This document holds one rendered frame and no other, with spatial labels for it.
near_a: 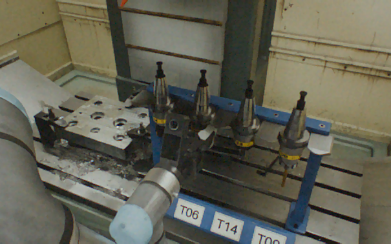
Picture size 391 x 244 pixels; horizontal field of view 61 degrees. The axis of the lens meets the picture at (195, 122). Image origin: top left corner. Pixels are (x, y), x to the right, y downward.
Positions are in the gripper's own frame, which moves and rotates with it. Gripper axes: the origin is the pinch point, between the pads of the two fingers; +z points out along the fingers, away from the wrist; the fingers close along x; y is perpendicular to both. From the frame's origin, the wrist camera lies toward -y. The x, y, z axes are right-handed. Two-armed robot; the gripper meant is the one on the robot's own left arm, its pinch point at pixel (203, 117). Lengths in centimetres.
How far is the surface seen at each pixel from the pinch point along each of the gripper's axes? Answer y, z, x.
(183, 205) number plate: 24.4, -9.5, -2.3
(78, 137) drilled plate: 22, 0, -46
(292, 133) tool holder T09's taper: -4.2, -3.0, 21.8
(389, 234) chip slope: 39, 15, 53
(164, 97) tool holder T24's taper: -5.2, -2.1, -9.4
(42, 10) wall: 16, 81, -140
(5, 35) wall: 21, 51, -140
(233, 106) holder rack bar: -3.0, 3.5, 6.5
